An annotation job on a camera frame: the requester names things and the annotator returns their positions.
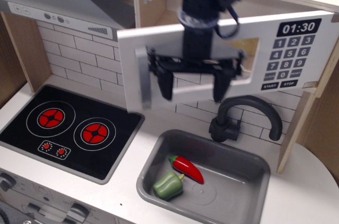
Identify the grey sink basin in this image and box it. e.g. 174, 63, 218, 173
137, 130, 270, 223

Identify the white microwave door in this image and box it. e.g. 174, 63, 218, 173
118, 11, 338, 111

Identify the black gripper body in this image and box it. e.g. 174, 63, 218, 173
147, 24, 245, 79

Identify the grey oven knob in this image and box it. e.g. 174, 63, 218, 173
0, 173, 16, 192

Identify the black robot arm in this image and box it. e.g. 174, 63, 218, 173
148, 0, 245, 102

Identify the black toy stovetop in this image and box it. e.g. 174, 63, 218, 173
1, 85, 144, 185

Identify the grey microwave door handle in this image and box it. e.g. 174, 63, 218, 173
135, 46, 151, 109

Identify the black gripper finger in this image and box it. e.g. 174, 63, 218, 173
213, 66, 234, 102
157, 69, 174, 101

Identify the wooden microwave cabinet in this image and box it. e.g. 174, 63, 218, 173
134, 0, 338, 173

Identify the grey oven door handle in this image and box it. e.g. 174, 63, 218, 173
26, 203, 90, 223

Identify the red toy chili pepper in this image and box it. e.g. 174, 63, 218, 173
168, 155, 204, 184

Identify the dark grey faucet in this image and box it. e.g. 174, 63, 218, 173
209, 95, 283, 142

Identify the green toy bell pepper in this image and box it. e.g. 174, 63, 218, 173
153, 171, 185, 201

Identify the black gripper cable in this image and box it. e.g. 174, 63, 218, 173
213, 4, 240, 39

